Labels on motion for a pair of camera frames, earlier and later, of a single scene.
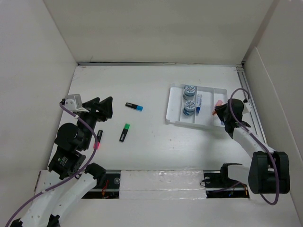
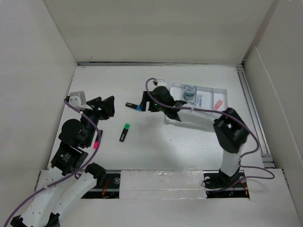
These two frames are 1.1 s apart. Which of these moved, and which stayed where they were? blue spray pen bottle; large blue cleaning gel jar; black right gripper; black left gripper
Moved: black right gripper
Stayed: blue spray pen bottle; black left gripper; large blue cleaning gel jar
